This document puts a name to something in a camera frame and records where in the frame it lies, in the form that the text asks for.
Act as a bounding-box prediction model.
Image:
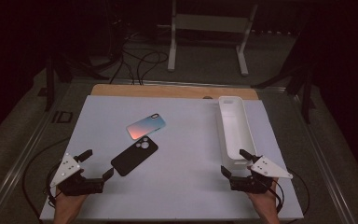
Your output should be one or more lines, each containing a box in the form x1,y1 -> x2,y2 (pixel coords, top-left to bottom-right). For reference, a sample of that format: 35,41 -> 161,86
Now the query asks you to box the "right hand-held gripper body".
229,156 -> 294,194

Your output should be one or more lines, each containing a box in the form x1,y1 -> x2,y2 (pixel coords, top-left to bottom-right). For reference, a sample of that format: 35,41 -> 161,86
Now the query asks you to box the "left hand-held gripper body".
49,152 -> 105,197

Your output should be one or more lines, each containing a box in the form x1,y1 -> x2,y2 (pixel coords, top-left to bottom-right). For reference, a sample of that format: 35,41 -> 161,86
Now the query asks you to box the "white plastic bin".
216,95 -> 259,171

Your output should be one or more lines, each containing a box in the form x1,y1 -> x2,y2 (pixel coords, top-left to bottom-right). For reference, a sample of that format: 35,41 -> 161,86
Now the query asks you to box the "black phone case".
110,135 -> 159,177

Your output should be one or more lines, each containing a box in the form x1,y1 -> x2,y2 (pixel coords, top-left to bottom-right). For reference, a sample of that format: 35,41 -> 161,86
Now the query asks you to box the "pink blue gradient phone case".
126,113 -> 167,141

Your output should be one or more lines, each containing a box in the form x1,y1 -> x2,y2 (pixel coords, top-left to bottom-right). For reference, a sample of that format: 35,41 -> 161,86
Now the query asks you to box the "person's right hand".
247,181 -> 280,213

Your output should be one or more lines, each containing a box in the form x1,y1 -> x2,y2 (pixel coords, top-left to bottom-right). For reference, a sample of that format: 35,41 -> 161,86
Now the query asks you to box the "person's left hand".
54,188 -> 90,217

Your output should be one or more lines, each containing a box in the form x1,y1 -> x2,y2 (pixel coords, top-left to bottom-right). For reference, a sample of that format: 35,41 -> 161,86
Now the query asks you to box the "white table board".
39,94 -> 305,222

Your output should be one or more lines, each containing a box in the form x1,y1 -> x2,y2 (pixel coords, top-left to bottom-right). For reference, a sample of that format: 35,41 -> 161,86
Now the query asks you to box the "black metal stand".
251,59 -> 317,125
45,55 -> 110,112

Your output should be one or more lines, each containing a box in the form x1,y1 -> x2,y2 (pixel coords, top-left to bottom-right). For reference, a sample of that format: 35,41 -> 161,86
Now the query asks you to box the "white metal stand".
167,0 -> 259,77

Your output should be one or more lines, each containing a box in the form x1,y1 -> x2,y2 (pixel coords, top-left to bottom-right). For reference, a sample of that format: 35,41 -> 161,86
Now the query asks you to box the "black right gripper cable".
271,169 -> 310,217

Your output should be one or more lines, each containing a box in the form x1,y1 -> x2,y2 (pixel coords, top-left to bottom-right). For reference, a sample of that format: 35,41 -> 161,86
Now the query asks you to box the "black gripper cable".
22,136 -> 73,220
271,169 -> 310,217

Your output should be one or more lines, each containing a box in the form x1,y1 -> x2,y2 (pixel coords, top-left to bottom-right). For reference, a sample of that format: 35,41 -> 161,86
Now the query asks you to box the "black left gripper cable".
22,136 -> 73,220

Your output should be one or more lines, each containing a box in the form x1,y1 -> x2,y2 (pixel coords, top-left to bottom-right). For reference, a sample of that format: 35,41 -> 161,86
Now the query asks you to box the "black floor cable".
108,31 -> 138,86
135,50 -> 170,86

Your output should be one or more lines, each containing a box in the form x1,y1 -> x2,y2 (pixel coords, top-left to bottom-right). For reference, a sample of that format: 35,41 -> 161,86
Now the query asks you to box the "silver metal floor frame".
0,77 -> 357,224

